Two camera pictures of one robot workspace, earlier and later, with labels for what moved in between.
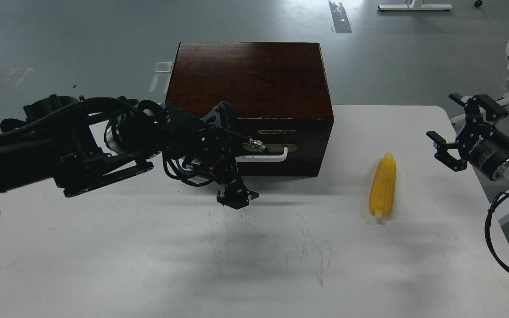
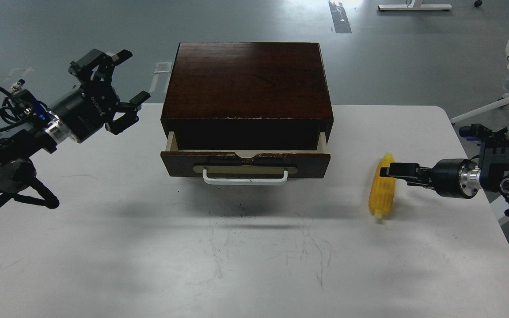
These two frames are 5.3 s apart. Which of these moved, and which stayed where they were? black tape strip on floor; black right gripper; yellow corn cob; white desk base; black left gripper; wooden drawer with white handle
Moved: wooden drawer with white handle; black left gripper; black right gripper
Stayed: white desk base; yellow corn cob; black tape strip on floor
